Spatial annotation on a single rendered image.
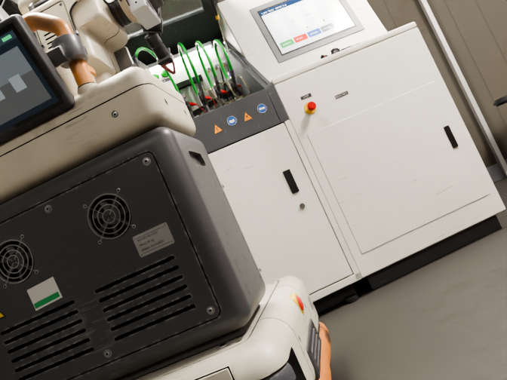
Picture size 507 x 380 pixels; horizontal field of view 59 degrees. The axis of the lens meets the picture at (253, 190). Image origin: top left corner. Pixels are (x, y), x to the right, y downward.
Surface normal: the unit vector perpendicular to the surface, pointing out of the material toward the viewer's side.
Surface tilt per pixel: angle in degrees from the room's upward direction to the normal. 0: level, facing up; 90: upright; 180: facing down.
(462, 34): 90
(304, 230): 90
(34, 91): 115
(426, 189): 90
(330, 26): 76
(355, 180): 90
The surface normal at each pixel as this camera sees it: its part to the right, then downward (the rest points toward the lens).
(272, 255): 0.09, -0.11
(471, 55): -0.16, 0.00
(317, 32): -0.01, -0.33
